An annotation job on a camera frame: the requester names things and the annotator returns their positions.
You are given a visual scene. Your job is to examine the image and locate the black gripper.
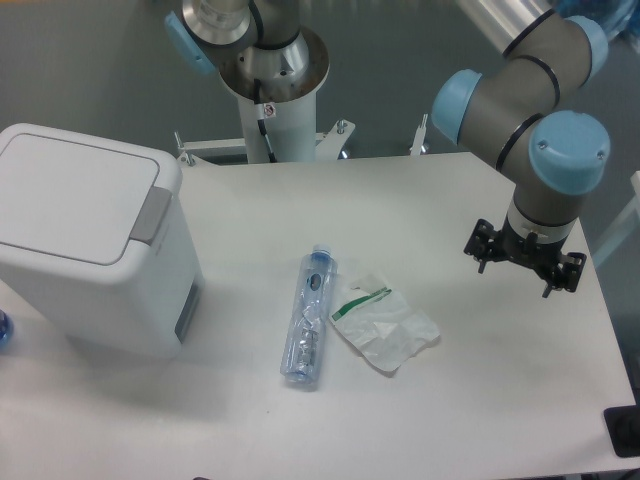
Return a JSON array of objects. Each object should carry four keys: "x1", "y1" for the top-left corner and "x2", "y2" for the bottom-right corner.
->
[{"x1": 464, "y1": 219, "x2": 587, "y2": 298}]

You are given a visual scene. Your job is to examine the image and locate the white push-button trash can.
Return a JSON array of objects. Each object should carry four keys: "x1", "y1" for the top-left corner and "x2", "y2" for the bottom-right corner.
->
[{"x1": 1, "y1": 123, "x2": 204, "y2": 358}]

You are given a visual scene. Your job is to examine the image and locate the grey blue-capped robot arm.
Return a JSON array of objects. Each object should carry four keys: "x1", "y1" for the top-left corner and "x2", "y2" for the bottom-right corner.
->
[{"x1": 164, "y1": 1, "x2": 611, "y2": 292}]

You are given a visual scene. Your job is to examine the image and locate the white green-striped plastic bag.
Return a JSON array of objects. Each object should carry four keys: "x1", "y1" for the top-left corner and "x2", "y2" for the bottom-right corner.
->
[{"x1": 329, "y1": 273, "x2": 441, "y2": 376}]

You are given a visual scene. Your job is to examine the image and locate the black device at right edge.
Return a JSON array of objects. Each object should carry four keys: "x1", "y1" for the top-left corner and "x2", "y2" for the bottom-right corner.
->
[{"x1": 603, "y1": 405, "x2": 639, "y2": 458}]

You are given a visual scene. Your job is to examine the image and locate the crushed clear plastic bottle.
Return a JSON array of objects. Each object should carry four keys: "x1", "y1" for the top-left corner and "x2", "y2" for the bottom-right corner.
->
[{"x1": 280, "y1": 244, "x2": 338, "y2": 388}]

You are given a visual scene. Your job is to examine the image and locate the blue plastic bag top right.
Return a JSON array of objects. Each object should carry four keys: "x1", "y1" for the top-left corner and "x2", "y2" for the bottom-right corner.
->
[{"x1": 550, "y1": 0, "x2": 639, "y2": 40}]

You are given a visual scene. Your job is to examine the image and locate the blue bottle at left edge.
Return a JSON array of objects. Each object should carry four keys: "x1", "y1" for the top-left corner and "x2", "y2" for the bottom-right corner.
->
[{"x1": 0, "y1": 310, "x2": 14, "y2": 351}]

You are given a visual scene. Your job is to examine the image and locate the white frame at right edge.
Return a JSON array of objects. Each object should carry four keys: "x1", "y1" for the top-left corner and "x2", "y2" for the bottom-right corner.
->
[{"x1": 592, "y1": 171, "x2": 639, "y2": 268}]

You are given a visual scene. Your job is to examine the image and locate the white metal base frame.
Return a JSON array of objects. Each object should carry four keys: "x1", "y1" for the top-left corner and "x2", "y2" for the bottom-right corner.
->
[{"x1": 173, "y1": 113, "x2": 431, "y2": 167}]

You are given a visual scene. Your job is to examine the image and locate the black cable on pedestal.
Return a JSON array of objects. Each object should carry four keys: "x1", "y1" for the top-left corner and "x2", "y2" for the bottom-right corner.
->
[{"x1": 252, "y1": 78, "x2": 279, "y2": 164}]

